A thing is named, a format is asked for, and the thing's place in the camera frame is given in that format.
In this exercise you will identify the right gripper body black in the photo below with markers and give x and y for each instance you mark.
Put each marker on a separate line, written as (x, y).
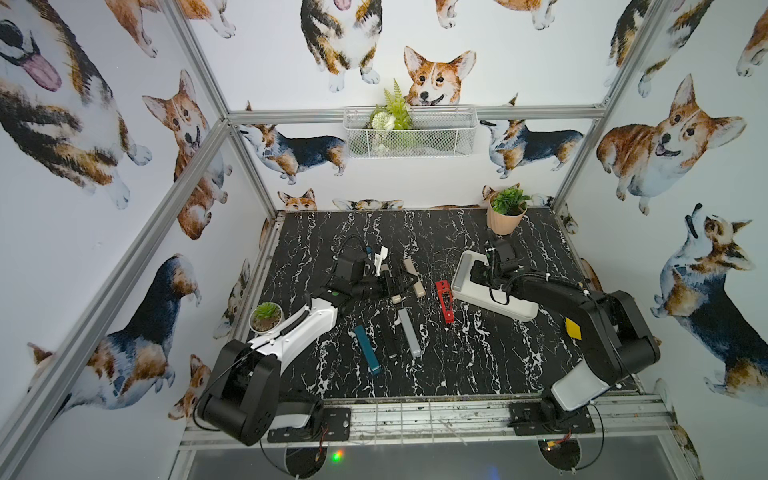
(483, 273)

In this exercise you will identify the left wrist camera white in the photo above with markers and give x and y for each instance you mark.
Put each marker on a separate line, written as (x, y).
(376, 257)

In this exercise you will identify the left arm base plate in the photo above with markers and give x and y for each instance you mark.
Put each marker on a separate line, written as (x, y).
(331, 424)

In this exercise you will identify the small white potted succulent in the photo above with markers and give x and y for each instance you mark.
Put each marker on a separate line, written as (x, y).
(265, 317)

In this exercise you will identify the teal plier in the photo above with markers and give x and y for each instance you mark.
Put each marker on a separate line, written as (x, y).
(368, 352)

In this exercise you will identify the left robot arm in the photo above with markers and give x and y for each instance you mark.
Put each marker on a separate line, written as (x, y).
(243, 396)

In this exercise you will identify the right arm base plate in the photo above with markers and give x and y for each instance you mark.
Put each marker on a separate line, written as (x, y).
(545, 417)

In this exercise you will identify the black plier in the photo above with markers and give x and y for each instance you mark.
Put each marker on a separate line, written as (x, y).
(388, 337)

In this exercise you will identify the white storage tray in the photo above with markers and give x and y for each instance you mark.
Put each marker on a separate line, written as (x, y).
(476, 293)

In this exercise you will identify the fern with white flower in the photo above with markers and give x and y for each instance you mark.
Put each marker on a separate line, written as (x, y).
(391, 124)

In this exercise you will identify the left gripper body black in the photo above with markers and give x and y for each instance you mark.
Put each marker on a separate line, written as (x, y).
(389, 282)

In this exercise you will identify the pink potted plant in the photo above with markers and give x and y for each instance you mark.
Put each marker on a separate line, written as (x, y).
(506, 209)

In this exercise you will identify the white wire wall basket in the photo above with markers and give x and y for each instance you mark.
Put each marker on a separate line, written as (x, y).
(440, 132)

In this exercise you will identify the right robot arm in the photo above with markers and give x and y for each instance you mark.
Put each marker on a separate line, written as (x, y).
(612, 335)

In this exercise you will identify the grey plier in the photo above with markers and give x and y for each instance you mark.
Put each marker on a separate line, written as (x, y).
(406, 323)

